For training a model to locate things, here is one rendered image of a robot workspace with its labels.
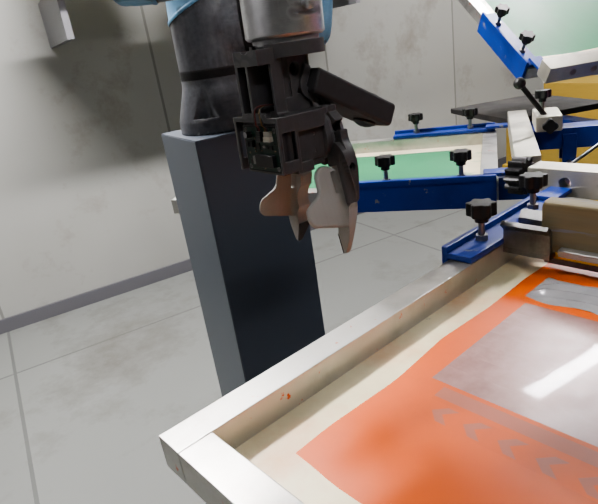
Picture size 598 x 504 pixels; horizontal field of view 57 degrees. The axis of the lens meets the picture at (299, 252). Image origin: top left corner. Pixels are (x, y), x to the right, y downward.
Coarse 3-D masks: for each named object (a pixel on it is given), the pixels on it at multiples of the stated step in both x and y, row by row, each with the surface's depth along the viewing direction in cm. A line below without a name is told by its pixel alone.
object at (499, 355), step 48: (528, 288) 76; (480, 336) 67; (528, 336) 65; (576, 336) 64; (432, 384) 59; (480, 384) 58; (528, 384) 57; (576, 384) 56; (336, 432) 54; (384, 432) 53; (432, 432) 52; (576, 432) 50; (336, 480) 49; (384, 480) 48; (432, 480) 47; (480, 480) 46; (528, 480) 46
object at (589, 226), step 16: (544, 208) 78; (560, 208) 76; (576, 208) 74; (592, 208) 73; (544, 224) 79; (560, 224) 77; (576, 224) 75; (592, 224) 74; (560, 240) 78; (576, 240) 76; (592, 240) 74
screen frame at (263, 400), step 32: (512, 256) 86; (416, 288) 73; (448, 288) 75; (352, 320) 68; (384, 320) 67; (416, 320) 71; (320, 352) 62; (352, 352) 64; (256, 384) 58; (288, 384) 58; (320, 384) 61; (192, 416) 54; (224, 416) 54; (256, 416) 55; (192, 448) 50; (224, 448) 49; (192, 480) 49; (224, 480) 46; (256, 480) 45
